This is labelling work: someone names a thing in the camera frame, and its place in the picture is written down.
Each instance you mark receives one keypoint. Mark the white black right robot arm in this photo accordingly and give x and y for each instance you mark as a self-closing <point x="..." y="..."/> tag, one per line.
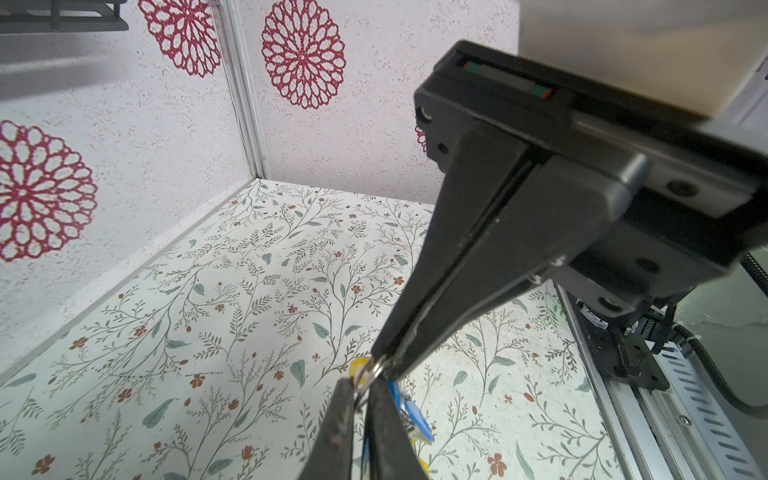
<point x="690" y="55"/>

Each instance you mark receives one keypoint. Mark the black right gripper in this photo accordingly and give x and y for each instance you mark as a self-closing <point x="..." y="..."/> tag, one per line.
<point x="622" y="201"/>

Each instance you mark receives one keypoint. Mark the grey slotted wall shelf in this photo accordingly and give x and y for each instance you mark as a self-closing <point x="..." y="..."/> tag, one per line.
<point x="19" y="17"/>

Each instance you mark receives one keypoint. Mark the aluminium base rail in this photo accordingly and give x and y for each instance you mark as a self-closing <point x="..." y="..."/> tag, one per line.
<point x="679" y="433"/>

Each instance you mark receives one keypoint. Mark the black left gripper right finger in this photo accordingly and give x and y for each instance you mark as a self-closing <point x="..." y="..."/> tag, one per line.
<point x="391" y="455"/>

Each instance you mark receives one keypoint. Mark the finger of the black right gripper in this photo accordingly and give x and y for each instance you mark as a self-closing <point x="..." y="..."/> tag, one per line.
<point x="486" y="167"/>

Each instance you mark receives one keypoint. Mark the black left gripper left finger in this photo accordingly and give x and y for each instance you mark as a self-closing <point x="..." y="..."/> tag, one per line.
<point x="331" y="456"/>

